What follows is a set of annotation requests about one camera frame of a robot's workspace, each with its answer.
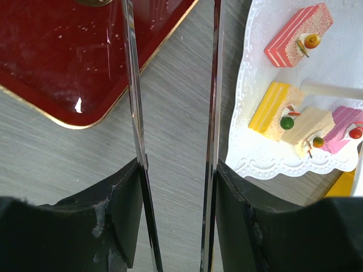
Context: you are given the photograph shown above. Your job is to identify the red dessert tray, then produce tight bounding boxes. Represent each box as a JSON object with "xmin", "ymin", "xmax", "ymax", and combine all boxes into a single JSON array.
[{"xmin": 0, "ymin": 0, "xmax": 199, "ymax": 130}]

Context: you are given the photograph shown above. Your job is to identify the cream cake slice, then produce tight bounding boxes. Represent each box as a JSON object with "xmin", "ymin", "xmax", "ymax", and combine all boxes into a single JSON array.
[{"xmin": 282, "ymin": 107, "xmax": 335, "ymax": 158}]

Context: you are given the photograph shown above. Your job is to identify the white three-tier stand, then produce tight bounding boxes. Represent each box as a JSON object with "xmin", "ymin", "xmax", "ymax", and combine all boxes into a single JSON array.
[{"xmin": 226, "ymin": 1, "xmax": 362, "ymax": 180}]

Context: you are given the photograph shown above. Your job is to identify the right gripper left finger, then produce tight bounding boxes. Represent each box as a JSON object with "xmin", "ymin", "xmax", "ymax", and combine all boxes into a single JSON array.
[{"xmin": 1, "ymin": 160, "xmax": 142, "ymax": 271}]

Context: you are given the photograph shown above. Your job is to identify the metal serving tongs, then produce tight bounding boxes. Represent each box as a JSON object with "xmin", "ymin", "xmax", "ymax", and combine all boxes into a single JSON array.
[{"xmin": 121, "ymin": 1, "xmax": 226, "ymax": 271}]

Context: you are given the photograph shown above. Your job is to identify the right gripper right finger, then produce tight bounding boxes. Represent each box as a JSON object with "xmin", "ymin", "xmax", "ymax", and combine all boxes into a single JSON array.
[{"xmin": 216, "ymin": 161, "xmax": 362, "ymax": 271}]

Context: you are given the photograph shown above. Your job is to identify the yellow fruit bin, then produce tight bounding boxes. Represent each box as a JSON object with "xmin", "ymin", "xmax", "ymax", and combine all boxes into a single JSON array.
[{"xmin": 325, "ymin": 170, "xmax": 355, "ymax": 197}]

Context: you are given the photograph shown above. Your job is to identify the yellow cake slice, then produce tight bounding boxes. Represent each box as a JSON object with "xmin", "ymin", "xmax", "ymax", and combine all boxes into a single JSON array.
[{"xmin": 248, "ymin": 82, "xmax": 305, "ymax": 142}]

